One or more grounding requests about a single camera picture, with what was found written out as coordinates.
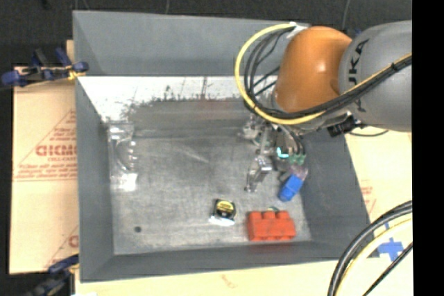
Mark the red toy building brick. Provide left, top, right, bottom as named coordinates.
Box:
left=246, top=210, right=298, bottom=243

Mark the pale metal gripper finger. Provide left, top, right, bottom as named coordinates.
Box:
left=238, top=118, right=270, bottom=155
left=244, top=155, right=273, bottom=193

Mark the blue plastic block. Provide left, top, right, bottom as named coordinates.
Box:
left=277, top=173, right=305, bottom=203

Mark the grey metal bin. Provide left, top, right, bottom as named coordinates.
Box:
left=71, top=10, right=372, bottom=282

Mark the black cylinder on white bracket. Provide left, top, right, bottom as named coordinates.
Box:
left=327, top=115, right=362, bottom=138

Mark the black and yellow tape measure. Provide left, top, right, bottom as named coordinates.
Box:
left=208, top=198, right=237, bottom=227

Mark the brown cardboard board, red print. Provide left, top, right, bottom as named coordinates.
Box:
left=8, top=39, right=81, bottom=275

